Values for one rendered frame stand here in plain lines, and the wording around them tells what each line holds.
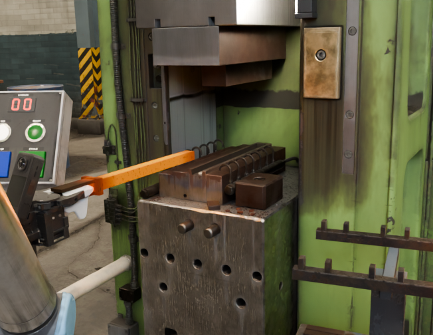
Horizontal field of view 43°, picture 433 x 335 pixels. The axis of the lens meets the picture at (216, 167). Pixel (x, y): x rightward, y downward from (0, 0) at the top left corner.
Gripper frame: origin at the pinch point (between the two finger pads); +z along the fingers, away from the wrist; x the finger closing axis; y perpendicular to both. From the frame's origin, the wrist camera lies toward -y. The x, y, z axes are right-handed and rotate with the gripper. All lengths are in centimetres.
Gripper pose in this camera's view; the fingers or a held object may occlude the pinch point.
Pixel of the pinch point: (84, 185)
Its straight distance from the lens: 111.3
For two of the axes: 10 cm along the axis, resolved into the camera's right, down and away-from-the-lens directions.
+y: 0.4, 9.7, 2.4
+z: 5.0, -2.3, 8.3
